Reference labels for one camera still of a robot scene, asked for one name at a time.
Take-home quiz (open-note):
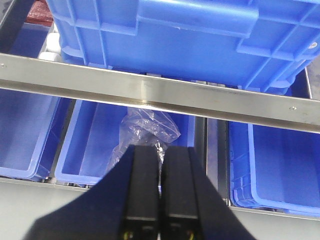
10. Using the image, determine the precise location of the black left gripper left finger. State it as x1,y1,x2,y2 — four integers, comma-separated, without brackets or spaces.
24,145,159,240

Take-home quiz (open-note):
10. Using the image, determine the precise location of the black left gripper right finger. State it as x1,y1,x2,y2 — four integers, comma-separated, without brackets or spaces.
160,146,254,240

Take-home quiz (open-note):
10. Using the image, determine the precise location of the clear plastic bag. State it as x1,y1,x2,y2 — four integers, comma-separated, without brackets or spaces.
106,106,182,173

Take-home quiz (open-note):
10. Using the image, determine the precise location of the blue lower bin middle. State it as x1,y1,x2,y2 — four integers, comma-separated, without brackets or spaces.
55,100,195,186

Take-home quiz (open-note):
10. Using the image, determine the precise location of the blue bin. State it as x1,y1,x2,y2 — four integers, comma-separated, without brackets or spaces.
55,100,195,186
0,22,62,181
228,121,320,217

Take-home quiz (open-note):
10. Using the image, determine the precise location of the blue lower bin right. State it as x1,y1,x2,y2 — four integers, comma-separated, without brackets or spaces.
228,121,320,217

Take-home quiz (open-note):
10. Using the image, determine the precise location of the blue lower bin left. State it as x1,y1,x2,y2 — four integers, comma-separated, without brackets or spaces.
0,22,62,181

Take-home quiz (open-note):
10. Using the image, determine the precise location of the steel rack crossbar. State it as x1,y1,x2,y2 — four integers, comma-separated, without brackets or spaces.
0,54,320,133

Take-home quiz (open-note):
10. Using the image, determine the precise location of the blue upper crate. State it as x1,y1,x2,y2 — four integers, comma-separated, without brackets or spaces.
47,0,320,95

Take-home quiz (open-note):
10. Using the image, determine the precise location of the red object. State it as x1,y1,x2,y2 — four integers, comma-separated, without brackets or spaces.
25,0,54,27

